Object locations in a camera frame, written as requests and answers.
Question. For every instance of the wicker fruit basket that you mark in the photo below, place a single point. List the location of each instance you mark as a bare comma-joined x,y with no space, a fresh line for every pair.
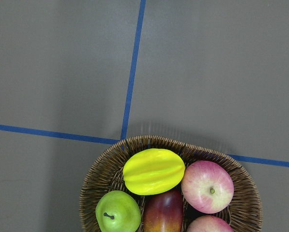
243,214

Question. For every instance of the yellow starfruit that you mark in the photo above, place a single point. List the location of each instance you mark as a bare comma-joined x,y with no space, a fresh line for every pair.
153,171

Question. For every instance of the red apple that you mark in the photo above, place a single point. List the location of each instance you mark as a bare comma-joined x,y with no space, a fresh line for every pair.
207,187
209,224

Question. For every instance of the red yellow mango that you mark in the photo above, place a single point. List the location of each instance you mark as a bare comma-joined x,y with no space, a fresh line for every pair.
164,212

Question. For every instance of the green pear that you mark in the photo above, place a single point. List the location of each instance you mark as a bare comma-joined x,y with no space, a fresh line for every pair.
117,211

